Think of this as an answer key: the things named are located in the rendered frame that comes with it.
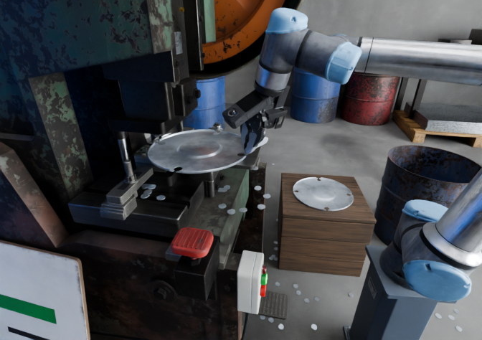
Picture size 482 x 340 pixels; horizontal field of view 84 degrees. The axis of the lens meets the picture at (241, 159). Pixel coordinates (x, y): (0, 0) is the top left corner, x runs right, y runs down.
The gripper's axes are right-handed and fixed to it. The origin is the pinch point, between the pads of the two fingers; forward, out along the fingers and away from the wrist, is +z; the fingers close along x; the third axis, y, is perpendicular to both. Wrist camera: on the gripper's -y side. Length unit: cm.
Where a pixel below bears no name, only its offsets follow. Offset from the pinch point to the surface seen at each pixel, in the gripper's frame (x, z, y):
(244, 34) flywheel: 35.8, -17.5, 20.0
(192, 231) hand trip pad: -17.7, -2.3, -25.0
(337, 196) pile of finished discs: -7, 44, 61
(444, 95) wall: 59, 74, 378
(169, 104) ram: 13.1, -9.8, -16.7
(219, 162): -0.5, 1.3, -8.4
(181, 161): 5.5, 3.3, -16.5
